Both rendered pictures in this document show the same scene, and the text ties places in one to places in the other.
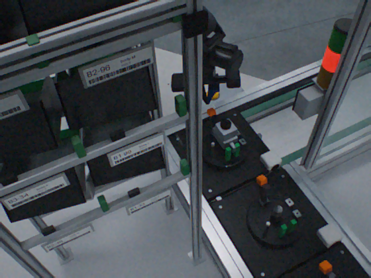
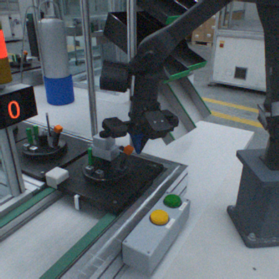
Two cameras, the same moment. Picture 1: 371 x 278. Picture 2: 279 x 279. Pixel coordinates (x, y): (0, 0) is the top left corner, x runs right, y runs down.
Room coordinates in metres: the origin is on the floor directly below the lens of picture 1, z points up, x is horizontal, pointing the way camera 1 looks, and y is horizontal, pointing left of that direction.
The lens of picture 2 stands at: (1.28, -0.45, 1.43)
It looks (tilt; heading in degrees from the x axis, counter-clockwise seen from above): 27 degrees down; 145
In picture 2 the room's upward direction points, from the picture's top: straight up
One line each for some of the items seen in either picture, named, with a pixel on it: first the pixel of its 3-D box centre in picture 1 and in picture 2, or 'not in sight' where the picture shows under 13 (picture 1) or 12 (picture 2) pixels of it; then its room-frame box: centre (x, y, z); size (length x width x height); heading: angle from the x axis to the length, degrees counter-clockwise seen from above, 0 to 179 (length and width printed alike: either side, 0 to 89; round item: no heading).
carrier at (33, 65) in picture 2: not in sight; (18, 59); (-0.89, 0.05, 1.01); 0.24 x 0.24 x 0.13; 24
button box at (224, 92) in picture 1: (212, 101); (159, 228); (0.87, -0.11, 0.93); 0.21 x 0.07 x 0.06; 114
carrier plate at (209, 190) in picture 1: (223, 151); (107, 174); (0.64, -0.12, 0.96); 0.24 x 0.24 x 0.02; 24
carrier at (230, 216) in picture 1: (276, 214); (42, 137); (0.41, -0.22, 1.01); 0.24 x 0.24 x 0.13; 24
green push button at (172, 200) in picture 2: not in sight; (172, 201); (0.85, -0.05, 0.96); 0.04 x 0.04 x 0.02
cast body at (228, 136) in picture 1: (226, 134); (102, 142); (0.63, -0.12, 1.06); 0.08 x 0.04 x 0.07; 24
